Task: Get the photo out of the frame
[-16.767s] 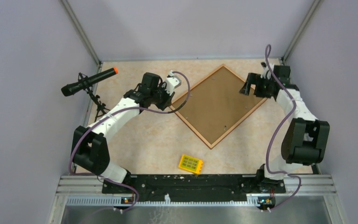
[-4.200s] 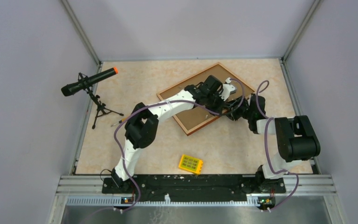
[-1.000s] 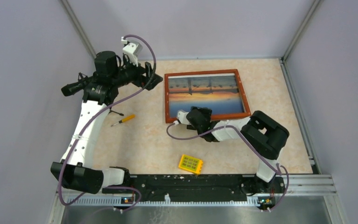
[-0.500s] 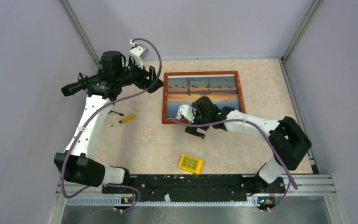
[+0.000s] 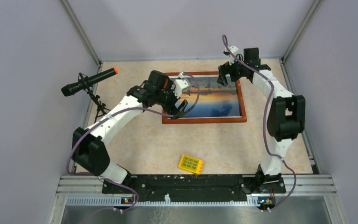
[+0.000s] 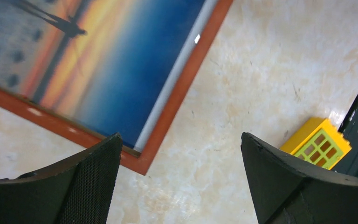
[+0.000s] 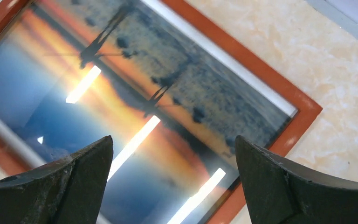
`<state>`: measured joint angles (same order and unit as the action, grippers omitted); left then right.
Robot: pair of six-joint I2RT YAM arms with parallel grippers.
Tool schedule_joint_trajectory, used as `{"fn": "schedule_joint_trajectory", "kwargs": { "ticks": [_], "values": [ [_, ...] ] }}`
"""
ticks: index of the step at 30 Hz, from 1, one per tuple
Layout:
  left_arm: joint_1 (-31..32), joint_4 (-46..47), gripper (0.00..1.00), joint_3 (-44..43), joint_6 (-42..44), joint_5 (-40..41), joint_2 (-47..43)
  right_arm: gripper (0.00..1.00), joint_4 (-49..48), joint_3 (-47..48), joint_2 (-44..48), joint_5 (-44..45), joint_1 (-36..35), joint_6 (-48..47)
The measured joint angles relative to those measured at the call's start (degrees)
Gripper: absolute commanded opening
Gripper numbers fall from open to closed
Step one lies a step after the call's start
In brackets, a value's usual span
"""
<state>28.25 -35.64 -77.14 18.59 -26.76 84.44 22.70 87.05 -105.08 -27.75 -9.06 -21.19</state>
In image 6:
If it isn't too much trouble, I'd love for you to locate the sunset photo print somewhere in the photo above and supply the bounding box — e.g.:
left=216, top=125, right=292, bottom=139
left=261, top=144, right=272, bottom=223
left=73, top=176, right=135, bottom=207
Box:
left=0, top=0, right=217, bottom=152

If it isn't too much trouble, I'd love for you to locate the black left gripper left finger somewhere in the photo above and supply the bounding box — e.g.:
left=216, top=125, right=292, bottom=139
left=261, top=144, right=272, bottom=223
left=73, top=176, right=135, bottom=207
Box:
left=0, top=133, right=123, bottom=224

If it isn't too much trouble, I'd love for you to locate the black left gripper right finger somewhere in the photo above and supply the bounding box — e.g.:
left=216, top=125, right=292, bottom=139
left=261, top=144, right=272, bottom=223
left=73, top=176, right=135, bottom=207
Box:
left=241, top=133, right=358, bottom=224

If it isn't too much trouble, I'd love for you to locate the red wooden picture frame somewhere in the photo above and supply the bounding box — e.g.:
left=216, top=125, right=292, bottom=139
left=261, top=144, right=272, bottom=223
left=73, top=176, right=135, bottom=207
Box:
left=0, top=0, right=233, bottom=175

